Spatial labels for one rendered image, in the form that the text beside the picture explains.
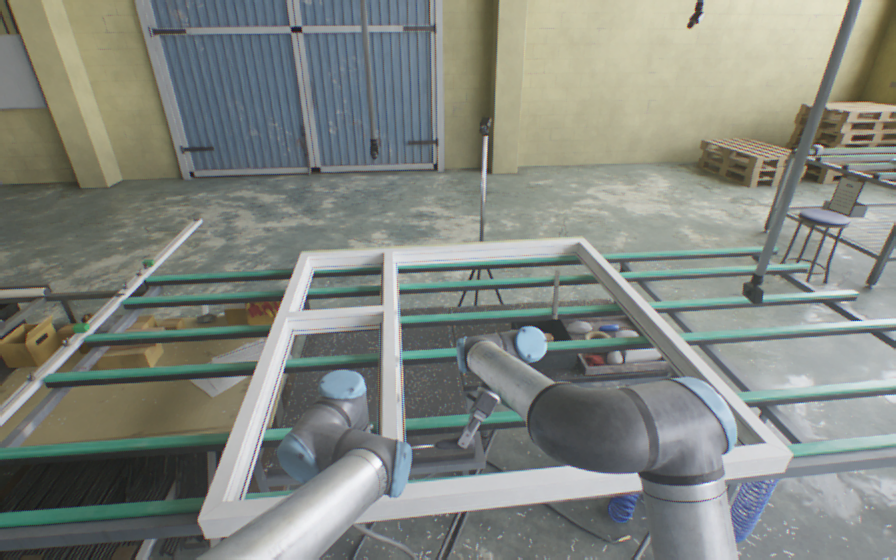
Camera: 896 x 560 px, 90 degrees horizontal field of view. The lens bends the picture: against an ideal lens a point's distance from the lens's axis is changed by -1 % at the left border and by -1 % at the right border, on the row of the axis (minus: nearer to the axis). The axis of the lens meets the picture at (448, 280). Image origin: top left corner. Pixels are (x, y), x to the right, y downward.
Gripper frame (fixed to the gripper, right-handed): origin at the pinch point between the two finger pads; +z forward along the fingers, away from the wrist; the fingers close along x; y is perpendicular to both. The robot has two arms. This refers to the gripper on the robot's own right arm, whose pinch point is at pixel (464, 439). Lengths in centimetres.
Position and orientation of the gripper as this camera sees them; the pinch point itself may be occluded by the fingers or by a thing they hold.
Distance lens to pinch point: 131.3
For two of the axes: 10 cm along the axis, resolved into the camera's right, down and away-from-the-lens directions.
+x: 0.7, -3.6, -9.3
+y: -8.5, -5.1, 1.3
